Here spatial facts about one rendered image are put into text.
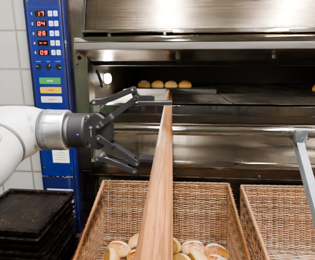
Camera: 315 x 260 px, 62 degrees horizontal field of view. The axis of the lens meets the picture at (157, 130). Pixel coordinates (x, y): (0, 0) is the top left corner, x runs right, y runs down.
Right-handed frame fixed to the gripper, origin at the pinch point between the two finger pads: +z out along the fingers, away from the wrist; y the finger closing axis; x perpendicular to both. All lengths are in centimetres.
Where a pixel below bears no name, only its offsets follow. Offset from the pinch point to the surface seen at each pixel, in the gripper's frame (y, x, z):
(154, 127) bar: 2.9, -16.3, -3.3
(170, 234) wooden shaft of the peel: 0.1, 35.9, 1.7
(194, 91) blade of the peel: 0, -101, 14
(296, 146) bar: 7.1, -14.5, 35.1
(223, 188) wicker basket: 36, -50, 24
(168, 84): -1, -147, -2
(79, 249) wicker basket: 44, -17, -27
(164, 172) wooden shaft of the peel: -0.6, 24.3, 0.8
